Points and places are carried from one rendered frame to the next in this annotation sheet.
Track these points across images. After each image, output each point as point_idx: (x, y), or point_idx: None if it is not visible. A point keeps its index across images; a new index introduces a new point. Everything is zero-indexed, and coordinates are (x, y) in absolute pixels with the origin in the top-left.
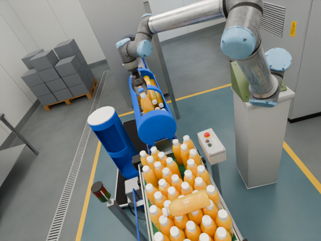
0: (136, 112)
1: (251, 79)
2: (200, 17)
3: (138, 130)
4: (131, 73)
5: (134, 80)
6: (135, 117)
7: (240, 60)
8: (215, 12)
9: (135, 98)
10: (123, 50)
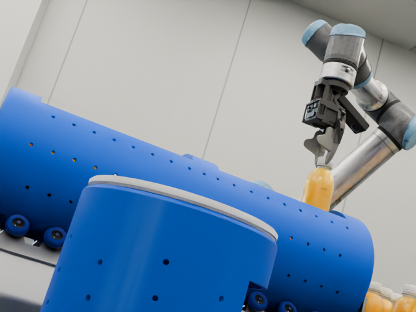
0: (308, 210)
1: (350, 190)
2: (372, 88)
3: (373, 249)
4: (18, 91)
5: (360, 114)
6: (317, 225)
7: (393, 153)
8: (379, 94)
9: (241, 179)
10: (364, 49)
